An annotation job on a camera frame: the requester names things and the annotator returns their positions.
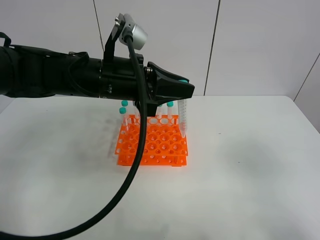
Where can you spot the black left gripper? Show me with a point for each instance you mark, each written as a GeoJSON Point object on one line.
{"type": "Point", "coordinates": [164, 87]}

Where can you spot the teal-capped test tube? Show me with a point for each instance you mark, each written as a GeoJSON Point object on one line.
{"type": "Point", "coordinates": [182, 116]}

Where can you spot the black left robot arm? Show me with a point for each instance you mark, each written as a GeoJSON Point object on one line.
{"type": "Point", "coordinates": [31, 72]}

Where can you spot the second row left tube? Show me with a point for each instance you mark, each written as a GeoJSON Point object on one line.
{"type": "Point", "coordinates": [124, 115]}

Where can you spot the orange test tube rack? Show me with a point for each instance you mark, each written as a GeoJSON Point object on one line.
{"type": "Point", "coordinates": [164, 145]}

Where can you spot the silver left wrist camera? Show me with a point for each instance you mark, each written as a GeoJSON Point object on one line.
{"type": "Point", "coordinates": [128, 24]}

